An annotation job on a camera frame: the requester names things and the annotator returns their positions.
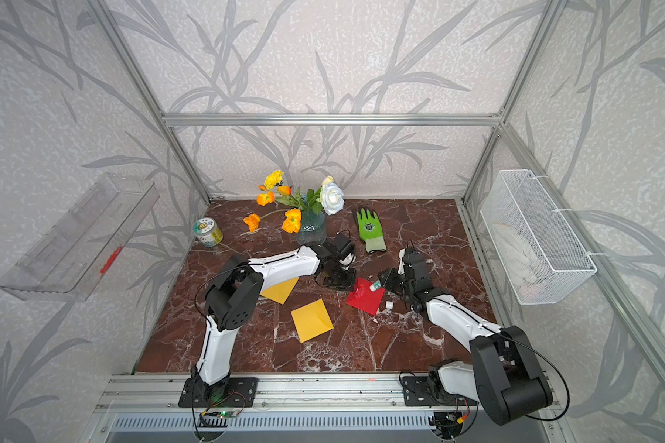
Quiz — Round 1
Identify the red envelope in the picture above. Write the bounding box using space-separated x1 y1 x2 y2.
345 278 385 316

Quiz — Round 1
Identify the yellow envelope front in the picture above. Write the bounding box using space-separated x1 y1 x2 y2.
291 299 334 343

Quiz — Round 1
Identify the yellow envelope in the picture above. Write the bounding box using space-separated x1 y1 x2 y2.
291 299 334 343
260 278 299 305

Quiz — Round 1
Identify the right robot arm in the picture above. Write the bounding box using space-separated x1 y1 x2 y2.
378 247 553 426

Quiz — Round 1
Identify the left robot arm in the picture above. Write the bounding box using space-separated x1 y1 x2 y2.
191 234 356 388

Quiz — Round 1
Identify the blue glass vase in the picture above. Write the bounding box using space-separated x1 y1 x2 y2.
296 210 327 245

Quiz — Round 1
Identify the green work glove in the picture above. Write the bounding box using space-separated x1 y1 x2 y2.
356 207 387 254

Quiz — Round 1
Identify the artificial flower bouquet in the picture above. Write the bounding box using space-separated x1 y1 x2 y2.
255 170 345 234

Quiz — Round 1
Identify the white cloth in basket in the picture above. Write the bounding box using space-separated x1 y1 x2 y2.
492 223 546 293

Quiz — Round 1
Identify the small tin can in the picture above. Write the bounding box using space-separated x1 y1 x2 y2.
193 217 224 247

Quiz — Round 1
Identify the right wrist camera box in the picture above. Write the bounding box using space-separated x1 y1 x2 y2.
397 249 406 275

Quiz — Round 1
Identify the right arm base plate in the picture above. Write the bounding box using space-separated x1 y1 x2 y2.
398 371 478 407

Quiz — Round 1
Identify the aluminium front rail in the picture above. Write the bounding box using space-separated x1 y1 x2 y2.
93 372 561 413

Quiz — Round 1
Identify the white wire basket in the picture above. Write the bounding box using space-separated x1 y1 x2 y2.
480 169 598 306

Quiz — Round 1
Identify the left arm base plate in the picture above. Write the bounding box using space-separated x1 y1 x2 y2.
177 377 259 409

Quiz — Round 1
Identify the clear plastic wall shelf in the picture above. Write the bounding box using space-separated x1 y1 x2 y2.
0 174 160 303

